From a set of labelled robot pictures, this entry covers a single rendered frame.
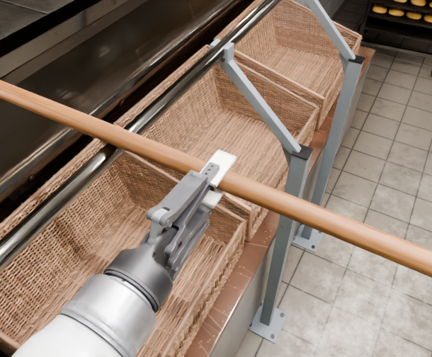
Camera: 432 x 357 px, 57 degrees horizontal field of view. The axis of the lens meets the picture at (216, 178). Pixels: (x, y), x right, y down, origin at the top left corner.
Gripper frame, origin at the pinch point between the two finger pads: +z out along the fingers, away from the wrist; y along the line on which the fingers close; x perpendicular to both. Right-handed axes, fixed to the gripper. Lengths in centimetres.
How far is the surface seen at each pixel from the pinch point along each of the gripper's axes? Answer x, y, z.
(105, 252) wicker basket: -41, 60, 7
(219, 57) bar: -17.6, 3.1, 33.6
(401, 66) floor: 12, 119, 266
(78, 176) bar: -18.7, 1.7, -8.1
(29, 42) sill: -55, 2, 17
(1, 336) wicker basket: -34, 38, -27
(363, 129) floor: 6, 119, 179
